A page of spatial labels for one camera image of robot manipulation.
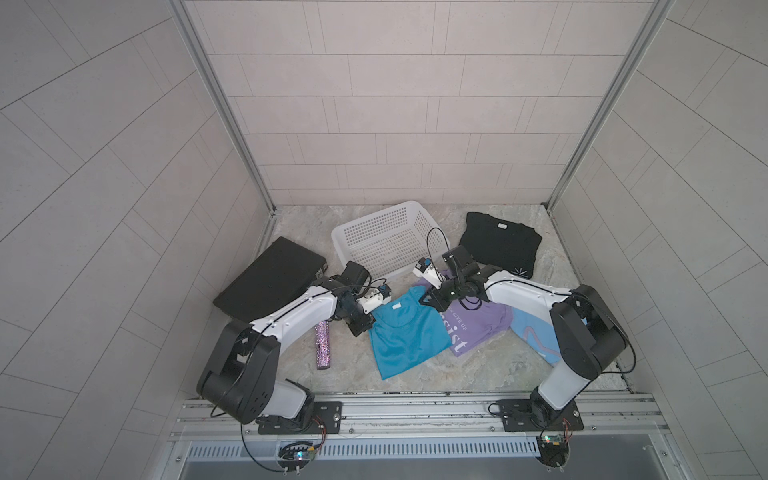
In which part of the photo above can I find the purple Persist t-shirt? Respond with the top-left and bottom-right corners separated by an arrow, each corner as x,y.
409,283 -> 513,358

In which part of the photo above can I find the teal t-shirt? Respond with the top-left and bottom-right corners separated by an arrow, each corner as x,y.
369,285 -> 451,380

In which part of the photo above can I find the black t-shirt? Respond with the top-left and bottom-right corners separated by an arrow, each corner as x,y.
459,212 -> 542,279

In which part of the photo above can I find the light blue t-shirt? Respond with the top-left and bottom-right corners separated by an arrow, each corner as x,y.
510,309 -> 562,366

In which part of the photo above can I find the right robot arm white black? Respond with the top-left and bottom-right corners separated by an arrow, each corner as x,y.
413,258 -> 630,426

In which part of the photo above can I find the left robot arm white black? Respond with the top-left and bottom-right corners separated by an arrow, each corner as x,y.
196,275 -> 374,428

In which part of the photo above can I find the white perforated plastic basket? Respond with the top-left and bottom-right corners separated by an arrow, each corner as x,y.
331,201 -> 451,279

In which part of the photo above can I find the purple glitter tumbler bottle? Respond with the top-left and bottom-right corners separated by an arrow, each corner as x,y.
315,320 -> 331,370

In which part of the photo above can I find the black hard case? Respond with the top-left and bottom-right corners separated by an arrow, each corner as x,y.
213,237 -> 327,322

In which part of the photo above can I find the left green circuit board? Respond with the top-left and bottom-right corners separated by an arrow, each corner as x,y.
277,441 -> 320,473

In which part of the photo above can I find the green circuit board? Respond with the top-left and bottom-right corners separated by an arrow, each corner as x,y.
277,441 -> 320,473
536,434 -> 570,469

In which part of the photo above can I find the right green circuit board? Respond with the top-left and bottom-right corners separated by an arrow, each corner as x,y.
536,434 -> 570,469

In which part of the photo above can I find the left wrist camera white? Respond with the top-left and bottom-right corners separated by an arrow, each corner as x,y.
358,283 -> 391,314

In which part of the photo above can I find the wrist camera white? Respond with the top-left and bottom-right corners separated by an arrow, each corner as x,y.
413,257 -> 443,288
358,283 -> 391,314

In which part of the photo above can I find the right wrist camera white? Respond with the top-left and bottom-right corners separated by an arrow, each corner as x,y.
413,257 -> 443,288

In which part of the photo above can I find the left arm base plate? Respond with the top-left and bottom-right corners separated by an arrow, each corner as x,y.
256,401 -> 343,435

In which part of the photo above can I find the aluminium mounting rail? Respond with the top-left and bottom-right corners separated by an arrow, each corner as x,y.
169,391 -> 669,441

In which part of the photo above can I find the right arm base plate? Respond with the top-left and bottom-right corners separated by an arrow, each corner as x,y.
488,398 -> 584,432

